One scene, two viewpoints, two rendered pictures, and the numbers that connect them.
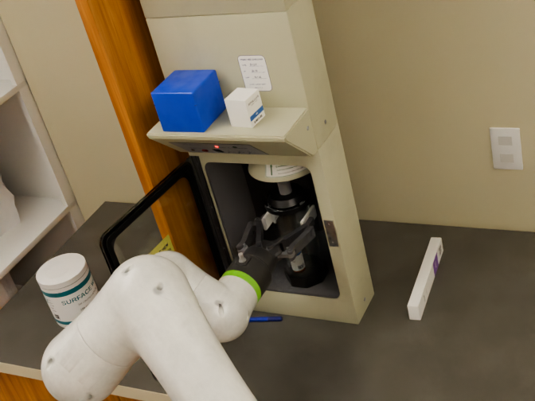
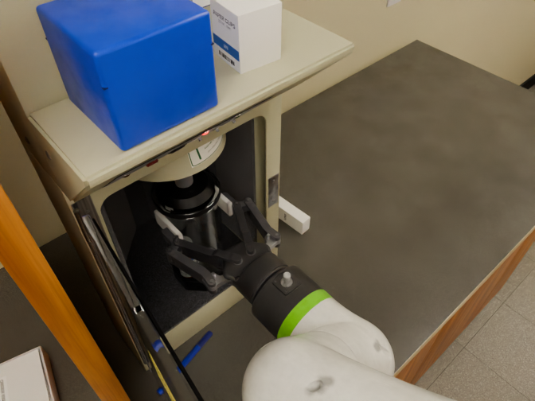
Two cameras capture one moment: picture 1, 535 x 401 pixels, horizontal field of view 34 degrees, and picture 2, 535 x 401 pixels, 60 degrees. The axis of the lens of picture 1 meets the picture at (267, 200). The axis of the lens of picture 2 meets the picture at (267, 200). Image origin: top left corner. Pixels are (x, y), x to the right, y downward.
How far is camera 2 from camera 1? 1.58 m
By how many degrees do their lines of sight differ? 58
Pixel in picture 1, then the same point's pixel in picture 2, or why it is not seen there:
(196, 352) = not seen: outside the picture
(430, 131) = not seen: hidden behind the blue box
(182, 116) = (178, 87)
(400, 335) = (318, 250)
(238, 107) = (265, 24)
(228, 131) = (256, 81)
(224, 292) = (360, 328)
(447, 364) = (378, 239)
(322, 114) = not seen: hidden behind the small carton
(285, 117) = (288, 28)
